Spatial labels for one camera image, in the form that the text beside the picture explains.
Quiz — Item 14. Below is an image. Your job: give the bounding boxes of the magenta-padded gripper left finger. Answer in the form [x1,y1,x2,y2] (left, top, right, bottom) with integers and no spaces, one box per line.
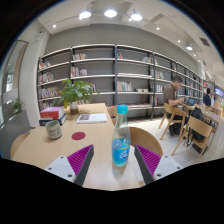
[44,143,95,187]

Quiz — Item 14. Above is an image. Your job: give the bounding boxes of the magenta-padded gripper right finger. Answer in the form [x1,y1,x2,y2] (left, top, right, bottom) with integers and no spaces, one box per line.
[133,144,184,185]

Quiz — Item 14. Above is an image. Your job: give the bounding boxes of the clear bottle with blue cap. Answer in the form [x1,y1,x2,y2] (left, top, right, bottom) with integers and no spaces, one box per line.
[111,104,132,168]

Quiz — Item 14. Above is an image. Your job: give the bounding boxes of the round-backed wooden chair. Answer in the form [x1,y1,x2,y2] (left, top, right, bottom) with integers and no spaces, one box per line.
[128,126,164,158]
[9,132,32,160]
[107,105,119,120]

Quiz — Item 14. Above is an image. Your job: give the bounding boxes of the flat round red coaster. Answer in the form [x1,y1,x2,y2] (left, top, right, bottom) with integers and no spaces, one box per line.
[71,131,87,141]

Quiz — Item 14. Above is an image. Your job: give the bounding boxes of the pale green patterned mug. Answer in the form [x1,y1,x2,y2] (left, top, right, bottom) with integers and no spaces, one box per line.
[45,119,63,140]

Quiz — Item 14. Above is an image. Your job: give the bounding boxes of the thick dark blue book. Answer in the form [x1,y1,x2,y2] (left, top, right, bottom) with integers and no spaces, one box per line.
[38,113,68,127]

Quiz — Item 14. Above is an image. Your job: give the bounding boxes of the red book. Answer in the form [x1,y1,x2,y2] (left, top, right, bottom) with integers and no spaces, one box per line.
[40,111,66,118]
[40,114,66,121]

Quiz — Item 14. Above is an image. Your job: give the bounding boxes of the pink book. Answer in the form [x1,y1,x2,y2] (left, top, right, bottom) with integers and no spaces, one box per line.
[39,106,65,115]

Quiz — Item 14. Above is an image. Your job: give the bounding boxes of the white booklet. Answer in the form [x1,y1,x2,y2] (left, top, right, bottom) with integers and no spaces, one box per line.
[76,112,108,125]

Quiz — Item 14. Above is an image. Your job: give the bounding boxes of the black backpack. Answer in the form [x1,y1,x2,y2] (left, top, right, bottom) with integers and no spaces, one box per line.
[189,106,206,142]

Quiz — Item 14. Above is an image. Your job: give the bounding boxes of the open laptop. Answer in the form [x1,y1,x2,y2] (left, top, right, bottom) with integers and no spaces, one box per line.
[185,96,198,107]

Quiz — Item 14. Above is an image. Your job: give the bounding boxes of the person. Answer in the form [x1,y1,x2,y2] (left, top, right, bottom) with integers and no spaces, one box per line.
[162,75,186,136]
[202,87,213,108]

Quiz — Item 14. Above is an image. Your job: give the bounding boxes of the small green potted plant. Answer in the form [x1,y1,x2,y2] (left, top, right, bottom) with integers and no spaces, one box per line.
[11,98,26,115]

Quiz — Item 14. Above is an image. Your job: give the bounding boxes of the green potted plant, white pot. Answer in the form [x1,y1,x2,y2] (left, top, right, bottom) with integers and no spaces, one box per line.
[51,78,98,115]

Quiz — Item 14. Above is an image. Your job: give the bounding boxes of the grey shelf unit with books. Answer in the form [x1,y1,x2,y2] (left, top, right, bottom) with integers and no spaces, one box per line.
[36,43,205,121]

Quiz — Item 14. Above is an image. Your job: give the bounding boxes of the round ceiling lights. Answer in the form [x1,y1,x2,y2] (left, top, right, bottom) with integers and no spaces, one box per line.
[51,9,194,52]

